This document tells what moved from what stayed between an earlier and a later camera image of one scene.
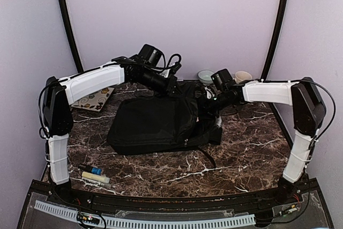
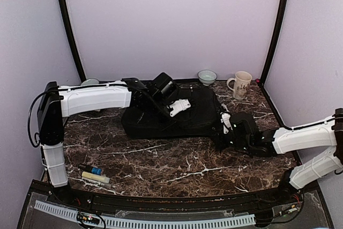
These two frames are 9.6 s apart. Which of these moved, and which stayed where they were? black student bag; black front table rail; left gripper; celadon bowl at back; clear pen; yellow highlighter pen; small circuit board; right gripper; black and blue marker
Moved: black student bag; right gripper; left gripper
Stayed: celadon bowl at back; black and blue marker; black front table rail; yellow highlighter pen; small circuit board; clear pen
